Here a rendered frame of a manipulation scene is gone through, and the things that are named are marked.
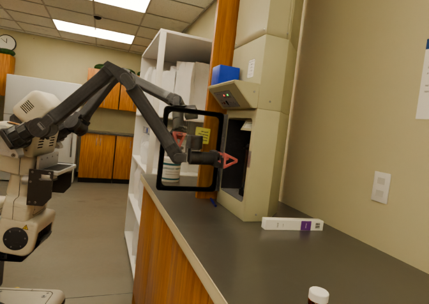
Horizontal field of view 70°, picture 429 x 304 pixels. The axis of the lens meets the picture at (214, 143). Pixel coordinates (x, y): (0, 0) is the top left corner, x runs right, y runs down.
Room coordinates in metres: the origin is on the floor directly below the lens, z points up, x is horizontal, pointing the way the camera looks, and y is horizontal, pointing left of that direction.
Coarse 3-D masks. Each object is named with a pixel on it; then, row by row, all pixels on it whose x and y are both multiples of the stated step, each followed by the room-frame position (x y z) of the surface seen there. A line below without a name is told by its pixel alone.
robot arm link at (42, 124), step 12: (108, 72) 1.23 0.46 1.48; (120, 72) 1.23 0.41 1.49; (84, 84) 1.23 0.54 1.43; (96, 84) 1.24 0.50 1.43; (72, 96) 1.22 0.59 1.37; (84, 96) 1.23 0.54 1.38; (60, 108) 1.22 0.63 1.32; (72, 108) 1.22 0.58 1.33; (36, 120) 1.18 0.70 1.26; (48, 120) 1.19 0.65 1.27; (60, 120) 1.22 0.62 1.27; (36, 132) 1.18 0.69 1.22; (48, 132) 1.19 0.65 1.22
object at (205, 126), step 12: (168, 120) 1.42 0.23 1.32; (180, 120) 1.44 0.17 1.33; (192, 120) 1.47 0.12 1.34; (204, 120) 1.49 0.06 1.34; (216, 120) 1.51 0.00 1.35; (180, 132) 1.45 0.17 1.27; (192, 132) 1.47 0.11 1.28; (204, 132) 1.49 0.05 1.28; (216, 132) 1.52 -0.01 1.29; (180, 144) 1.45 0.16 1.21; (204, 144) 1.50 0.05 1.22; (168, 156) 1.43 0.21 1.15; (168, 168) 1.43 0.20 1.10; (180, 168) 1.45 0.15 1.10; (192, 168) 1.48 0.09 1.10; (204, 168) 1.50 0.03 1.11; (168, 180) 1.43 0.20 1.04; (180, 180) 1.46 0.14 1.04; (192, 180) 1.48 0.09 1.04; (204, 180) 1.50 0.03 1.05
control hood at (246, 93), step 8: (232, 80) 1.22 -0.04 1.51; (240, 80) 1.22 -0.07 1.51; (208, 88) 1.50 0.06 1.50; (216, 88) 1.41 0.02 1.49; (224, 88) 1.33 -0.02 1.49; (232, 88) 1.26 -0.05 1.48; (240, 88) 1.22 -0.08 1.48; (248, 88) 1.23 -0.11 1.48; (256, 88) 1.24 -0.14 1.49; (240, 96) 1.26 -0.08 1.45; (248, 96) 1.23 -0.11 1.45; (256, 96) 1.24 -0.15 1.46; (240, 104) 1.31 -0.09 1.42; (248, 104) 1.24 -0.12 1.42; (256, 104) 1.24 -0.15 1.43
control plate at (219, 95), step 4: (220, 92) 1.40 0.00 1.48; (224, 92) 1.36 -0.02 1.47; (228, 92) 1.32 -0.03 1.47; (216, 96) 1.48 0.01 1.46; (220, 96) 1.44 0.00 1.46; (224, 96) 1.40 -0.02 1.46; (228, 96) 1.36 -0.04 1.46; (232, 96) 1.32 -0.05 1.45; (220, 100) 1.47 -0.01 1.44; (224, 100) 1.43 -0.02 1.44; (228, 100) 1.39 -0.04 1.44; (232, 100) 1.35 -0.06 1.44; (224, 104) 1.47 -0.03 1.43; (232, 104) 1.38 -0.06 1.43; (236, 104) 1.34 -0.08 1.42
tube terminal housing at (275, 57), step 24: (240, 48) 1.47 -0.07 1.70; (264, 48) 1.25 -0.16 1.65; (288, 48) 1.29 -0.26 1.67; (240, 72) 1.44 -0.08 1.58; (264, 72) 1.25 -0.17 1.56; (288, 72) 1.34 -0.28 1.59; (264, 96) 1.26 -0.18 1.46; (288, 96) 1.39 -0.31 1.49; (264, 120) 1.26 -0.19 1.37; (288, 120) 1.45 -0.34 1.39; (264, 144) 1.27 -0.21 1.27; (264, 168) 1.27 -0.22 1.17; (264, 192) 1.28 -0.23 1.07; (240, 216) 1.28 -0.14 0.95; (264, 216) 1.28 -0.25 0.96
